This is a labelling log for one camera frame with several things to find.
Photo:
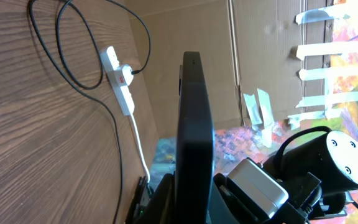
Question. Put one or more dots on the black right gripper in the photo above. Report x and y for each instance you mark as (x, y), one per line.
(303, 193)

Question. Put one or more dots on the Samsung Galaxy smartphone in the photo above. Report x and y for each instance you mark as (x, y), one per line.
(195, 145)

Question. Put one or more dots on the white USB charger adapter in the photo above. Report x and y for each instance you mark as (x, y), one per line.
(123, 75)

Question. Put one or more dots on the white power strip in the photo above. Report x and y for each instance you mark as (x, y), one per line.
(110, 62)

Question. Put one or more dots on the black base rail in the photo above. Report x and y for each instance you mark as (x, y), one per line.
(140, 200)

